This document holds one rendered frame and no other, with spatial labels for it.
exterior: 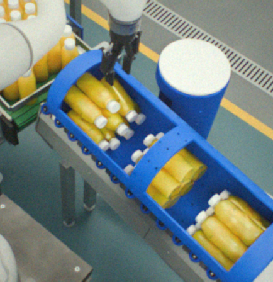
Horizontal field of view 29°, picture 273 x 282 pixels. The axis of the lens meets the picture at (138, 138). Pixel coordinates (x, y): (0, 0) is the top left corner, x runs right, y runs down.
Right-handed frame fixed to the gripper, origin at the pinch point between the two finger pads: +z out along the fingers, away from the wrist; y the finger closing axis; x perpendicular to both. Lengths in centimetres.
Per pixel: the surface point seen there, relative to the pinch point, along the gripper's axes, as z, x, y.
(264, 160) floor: 132, -30, 100
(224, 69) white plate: 28, -10, 49
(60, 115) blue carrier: 21.6, 10.1, -14.9
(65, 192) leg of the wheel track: 92, 14, -11
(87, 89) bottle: 18.0, 10.7, -2.7
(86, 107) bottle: 19.2, 5.7, -7.3
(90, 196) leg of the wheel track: 114, 12, 3
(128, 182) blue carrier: 21.2, -22.8, -14.8
